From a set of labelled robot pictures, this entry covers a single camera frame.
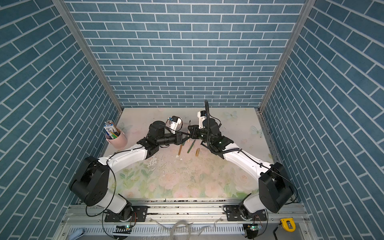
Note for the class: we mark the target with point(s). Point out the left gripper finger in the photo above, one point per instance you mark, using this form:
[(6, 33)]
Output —
[(182, 140), (180, 133)]

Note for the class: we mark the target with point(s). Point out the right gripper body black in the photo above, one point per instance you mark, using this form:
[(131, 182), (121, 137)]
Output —
[(202, 135)]

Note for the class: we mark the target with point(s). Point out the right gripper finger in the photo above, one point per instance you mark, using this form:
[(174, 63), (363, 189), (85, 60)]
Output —
[(194, 127), (193, 134)]

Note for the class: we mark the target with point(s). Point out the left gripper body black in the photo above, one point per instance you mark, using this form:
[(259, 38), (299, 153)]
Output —
[(168, 139)]

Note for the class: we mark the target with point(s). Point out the light green pen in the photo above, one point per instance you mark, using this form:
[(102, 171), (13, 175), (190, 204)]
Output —
[(191, 146)]

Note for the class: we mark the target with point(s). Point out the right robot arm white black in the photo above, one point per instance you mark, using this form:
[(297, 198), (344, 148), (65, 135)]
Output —
[(275, 189)]

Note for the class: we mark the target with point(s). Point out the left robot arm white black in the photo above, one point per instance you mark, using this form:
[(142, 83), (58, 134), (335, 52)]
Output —
[(91, 180)]

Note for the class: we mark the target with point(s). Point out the brown pen left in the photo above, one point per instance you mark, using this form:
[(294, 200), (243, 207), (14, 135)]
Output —
[(180, 150)]

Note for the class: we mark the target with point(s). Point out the pink pen holder cup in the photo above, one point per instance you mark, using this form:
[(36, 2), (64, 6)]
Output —
[(118, 143)]

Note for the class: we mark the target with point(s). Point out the box in pen cup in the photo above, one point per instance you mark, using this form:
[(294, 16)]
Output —
[(111, 130)]

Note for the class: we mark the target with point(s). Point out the yellow tape measure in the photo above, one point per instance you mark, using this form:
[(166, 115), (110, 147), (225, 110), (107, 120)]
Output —
[(288, 224)]

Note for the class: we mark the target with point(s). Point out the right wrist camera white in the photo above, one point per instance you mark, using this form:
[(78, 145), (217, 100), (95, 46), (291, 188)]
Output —
[(202, 116)]

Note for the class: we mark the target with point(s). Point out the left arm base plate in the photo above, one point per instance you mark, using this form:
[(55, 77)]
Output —
[(128, 214)]

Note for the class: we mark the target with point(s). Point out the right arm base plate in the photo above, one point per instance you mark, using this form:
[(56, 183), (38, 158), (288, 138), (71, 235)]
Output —
[(235, 213)]

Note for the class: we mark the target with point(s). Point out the aluminium rail frame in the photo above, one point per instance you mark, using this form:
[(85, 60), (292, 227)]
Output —
[(187, 219)]

